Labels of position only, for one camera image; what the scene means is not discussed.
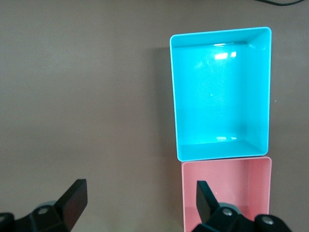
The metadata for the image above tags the blue plastic bin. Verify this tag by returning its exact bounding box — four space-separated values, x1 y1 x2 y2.
169 26 272 162

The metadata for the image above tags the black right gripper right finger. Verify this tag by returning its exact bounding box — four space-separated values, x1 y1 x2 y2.
193 180 293 232

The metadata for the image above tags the thin black table cable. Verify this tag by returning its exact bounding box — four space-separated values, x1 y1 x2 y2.
253 0 309 6

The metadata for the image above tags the pink plastic bin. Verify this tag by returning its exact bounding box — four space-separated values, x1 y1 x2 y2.
181 156 273 232

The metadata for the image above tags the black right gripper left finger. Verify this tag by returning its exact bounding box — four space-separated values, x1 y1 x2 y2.
0 178 87 232

